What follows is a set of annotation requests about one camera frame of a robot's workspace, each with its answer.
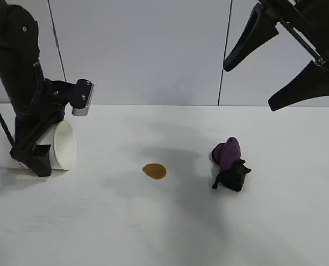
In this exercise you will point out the white paper coffee cup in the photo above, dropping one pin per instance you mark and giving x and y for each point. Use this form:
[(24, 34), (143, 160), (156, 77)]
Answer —
[(64, 144)]

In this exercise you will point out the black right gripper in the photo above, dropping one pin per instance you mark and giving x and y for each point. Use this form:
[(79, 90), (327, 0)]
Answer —
[(319, 25)]

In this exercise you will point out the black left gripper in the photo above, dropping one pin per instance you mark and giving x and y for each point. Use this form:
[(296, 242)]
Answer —
[(28, 122)]

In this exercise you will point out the purple and black cloth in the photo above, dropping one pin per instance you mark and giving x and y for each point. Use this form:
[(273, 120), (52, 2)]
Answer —
[(231, 163)]

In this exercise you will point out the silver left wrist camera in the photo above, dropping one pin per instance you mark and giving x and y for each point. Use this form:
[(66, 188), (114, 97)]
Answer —
[(82, 110)]

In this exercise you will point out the brown coffee spill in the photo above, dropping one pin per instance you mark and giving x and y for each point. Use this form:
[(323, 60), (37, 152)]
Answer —
[(154, 171)]

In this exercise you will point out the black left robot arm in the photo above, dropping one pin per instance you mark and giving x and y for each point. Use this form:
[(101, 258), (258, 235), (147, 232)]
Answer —
[(12, 69)]

